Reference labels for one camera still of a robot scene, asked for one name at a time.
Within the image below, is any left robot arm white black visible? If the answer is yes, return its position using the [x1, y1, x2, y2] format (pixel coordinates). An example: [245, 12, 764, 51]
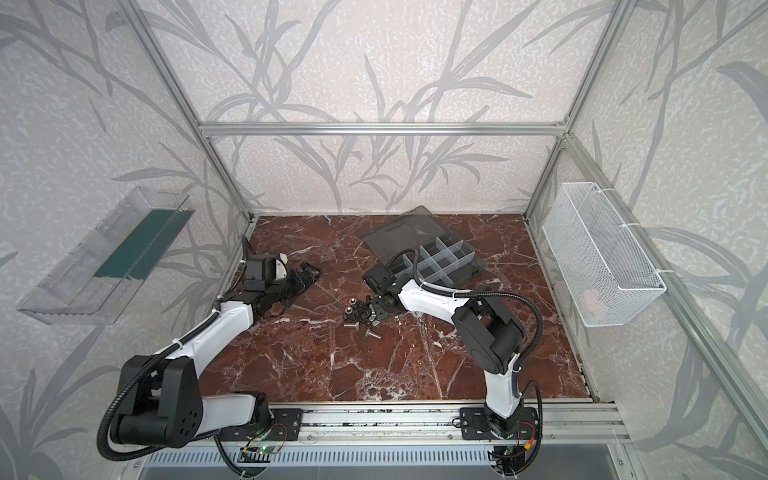
[97, 254, 322, 459]

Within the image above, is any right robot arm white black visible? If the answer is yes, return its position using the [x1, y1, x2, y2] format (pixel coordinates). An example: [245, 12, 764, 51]
[363, 265, 525, 420]

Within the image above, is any grey compartment organizer box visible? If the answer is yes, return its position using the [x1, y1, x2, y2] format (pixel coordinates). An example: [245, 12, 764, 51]
[363, 206, 486, 289]

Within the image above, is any pink object in basket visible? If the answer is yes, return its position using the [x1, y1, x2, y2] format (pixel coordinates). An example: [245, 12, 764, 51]
[581, 289, 606, 316]

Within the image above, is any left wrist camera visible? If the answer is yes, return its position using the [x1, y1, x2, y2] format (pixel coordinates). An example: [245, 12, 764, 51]
[268, 253, 288, 281]

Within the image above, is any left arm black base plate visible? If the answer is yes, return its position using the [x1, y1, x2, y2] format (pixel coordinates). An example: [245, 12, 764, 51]
[220, 408, 304, 442]

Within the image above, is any aluminium front rail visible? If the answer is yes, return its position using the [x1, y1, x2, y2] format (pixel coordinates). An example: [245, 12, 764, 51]
[122, 400, 631, 448]

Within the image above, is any aluminium frame back crossbar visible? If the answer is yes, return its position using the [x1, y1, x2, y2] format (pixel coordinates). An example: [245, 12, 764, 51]
[198, 122, 565, 136]

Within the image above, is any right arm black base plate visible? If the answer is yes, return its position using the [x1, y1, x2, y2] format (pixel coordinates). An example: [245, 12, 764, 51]
[456, 407, 540, 442]

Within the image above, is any clear acrylic wall shelf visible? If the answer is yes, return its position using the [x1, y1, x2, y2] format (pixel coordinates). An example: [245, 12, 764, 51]
[17, 187, 194, 325]

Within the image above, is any left black corrugated cable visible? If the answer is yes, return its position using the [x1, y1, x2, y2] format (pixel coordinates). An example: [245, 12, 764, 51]
[95, 311, 220, 463]

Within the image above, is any white wire mesh basket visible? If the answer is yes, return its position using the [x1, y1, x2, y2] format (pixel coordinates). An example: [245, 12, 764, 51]
[543, 182, 666, 327]

